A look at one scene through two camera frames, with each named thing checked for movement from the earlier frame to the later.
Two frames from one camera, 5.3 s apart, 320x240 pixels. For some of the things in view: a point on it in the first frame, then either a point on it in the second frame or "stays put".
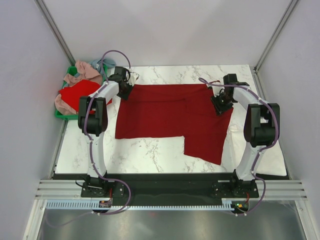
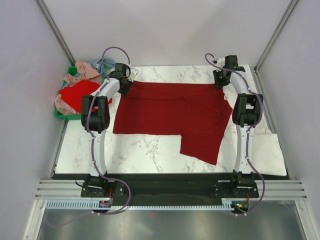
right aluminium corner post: x=293 y=2 stays put
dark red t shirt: x=170 y=110 stays put
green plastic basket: x=72 y=70 stays put
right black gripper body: x=222 y=103 → x=220 y=81
